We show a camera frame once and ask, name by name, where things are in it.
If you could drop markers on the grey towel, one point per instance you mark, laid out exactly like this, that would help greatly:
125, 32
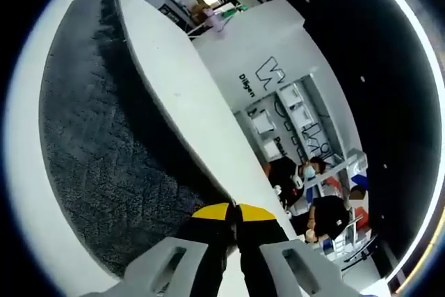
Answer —
104, 158

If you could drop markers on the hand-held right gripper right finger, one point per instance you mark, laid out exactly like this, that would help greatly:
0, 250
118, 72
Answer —
260, 241

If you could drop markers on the group of white storage bins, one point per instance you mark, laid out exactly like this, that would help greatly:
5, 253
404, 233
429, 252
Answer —
262, 123

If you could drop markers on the metal shelf rack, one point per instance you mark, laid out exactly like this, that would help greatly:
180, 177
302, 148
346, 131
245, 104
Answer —
306, 81

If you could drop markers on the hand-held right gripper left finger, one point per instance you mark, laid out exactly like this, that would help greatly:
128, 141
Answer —
205, 241

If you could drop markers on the pink rolled mat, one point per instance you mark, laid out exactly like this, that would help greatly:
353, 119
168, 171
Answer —
215, 24

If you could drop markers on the white counter with dark sign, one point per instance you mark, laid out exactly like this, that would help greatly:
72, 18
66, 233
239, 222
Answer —
168, 13

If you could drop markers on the long ceiling light strip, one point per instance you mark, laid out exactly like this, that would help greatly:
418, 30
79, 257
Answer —
437, 109

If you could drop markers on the green hanging item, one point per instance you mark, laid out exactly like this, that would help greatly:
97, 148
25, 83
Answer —
236, 12

